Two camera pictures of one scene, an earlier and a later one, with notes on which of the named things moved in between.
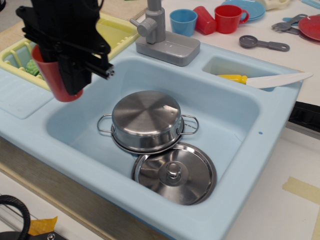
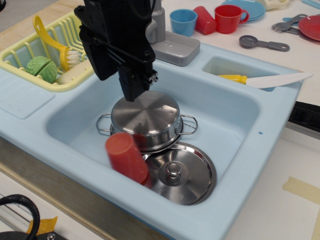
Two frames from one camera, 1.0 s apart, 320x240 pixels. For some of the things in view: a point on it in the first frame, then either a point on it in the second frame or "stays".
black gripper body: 70,26 to 122,25
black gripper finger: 48,55 to 104,62
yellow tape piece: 42,226 stays
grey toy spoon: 251,41 stays
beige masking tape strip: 303,189 stays
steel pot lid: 185,175 stays
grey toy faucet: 154,43 stays
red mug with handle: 228,18 stays
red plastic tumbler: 53,73 to 125,157
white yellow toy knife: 261,82 stays
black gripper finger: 76,75 to 134,83
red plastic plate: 310,25 stays
